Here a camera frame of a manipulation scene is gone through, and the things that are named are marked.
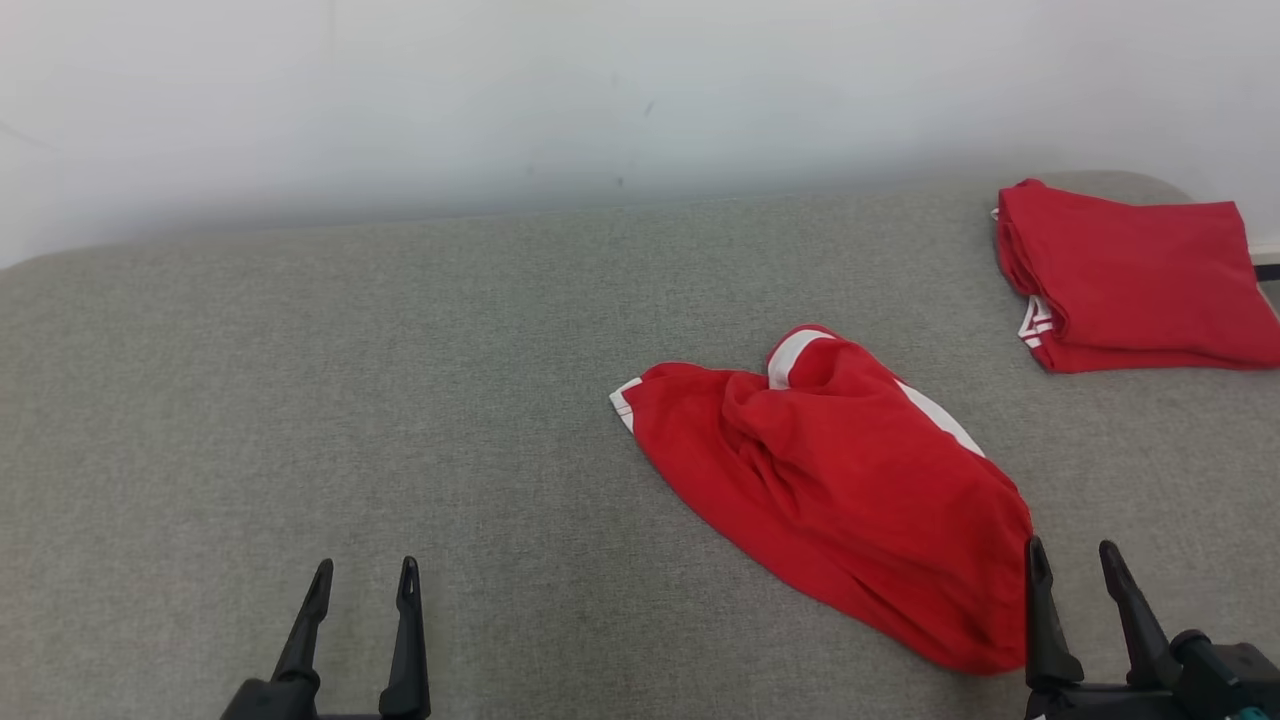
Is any red basketball jersey white trim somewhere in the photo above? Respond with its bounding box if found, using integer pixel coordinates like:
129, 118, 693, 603
992, 178, 1280, 375

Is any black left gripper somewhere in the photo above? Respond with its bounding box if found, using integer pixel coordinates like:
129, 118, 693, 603
220, 556, 431, 720

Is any red shorts white side stripe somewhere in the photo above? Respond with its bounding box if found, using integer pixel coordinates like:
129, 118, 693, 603
609, 324, 1035, 676

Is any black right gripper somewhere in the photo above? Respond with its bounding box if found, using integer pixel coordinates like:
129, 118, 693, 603
1025, 536, 1191, 720

